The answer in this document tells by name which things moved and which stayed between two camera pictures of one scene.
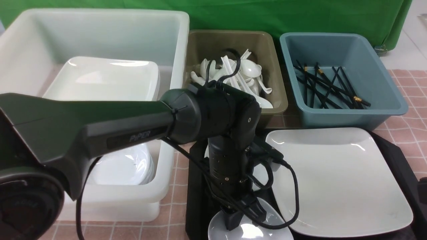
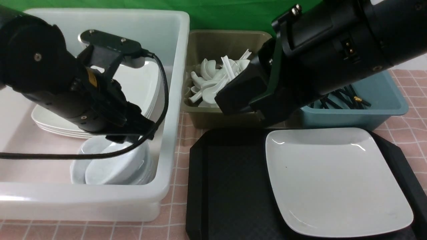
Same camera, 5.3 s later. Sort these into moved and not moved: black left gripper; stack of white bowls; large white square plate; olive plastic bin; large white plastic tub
Moved: black left gripper
Not moved: large white plastic tub; stack of white bowls; large white square plate; olive plastic bin
